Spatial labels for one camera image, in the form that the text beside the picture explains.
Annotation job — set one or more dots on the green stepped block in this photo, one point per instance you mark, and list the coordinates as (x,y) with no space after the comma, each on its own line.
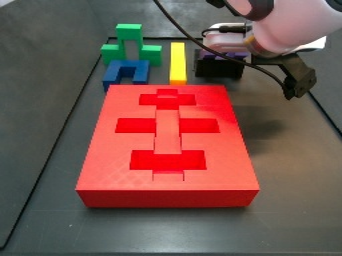
(130,46)

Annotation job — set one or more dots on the red puzzle board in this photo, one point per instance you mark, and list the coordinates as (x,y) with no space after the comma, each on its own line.
(167,150)

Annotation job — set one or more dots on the yellow long bar block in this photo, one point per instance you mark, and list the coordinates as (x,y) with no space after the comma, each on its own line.
(178,67)

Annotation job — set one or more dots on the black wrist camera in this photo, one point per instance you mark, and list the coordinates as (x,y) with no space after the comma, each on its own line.
(301,77)

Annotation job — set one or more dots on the blue U-shaped block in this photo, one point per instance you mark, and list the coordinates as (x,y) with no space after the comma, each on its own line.
(134,69)

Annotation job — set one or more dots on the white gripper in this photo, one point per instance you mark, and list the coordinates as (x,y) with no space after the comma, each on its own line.
(234,37)

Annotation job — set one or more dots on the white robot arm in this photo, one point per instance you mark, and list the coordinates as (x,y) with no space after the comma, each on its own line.
(283,25)

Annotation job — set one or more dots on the black angled fixture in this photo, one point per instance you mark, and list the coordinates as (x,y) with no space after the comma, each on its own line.
(210,66)

